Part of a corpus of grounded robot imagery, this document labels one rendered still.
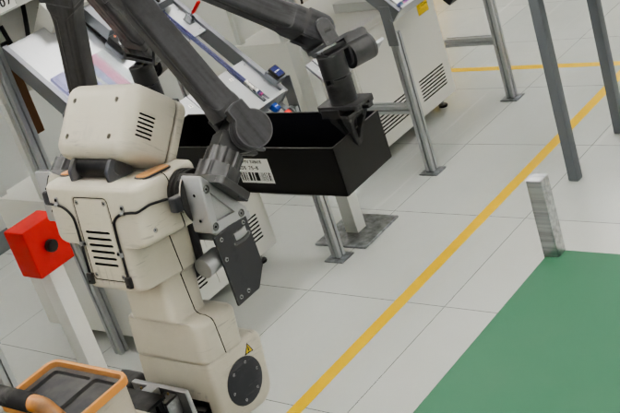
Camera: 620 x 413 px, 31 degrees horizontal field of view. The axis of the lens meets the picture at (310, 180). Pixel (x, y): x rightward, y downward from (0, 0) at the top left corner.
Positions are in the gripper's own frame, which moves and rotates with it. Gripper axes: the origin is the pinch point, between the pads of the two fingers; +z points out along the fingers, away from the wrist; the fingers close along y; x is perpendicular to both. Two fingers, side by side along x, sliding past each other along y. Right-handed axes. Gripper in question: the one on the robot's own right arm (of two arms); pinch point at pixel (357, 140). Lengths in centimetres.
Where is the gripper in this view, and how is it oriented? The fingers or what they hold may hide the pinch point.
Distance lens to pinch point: 230.6
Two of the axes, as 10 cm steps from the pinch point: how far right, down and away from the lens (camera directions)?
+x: -5.7, 4.8, -6.7
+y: -7.7, -0.2, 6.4
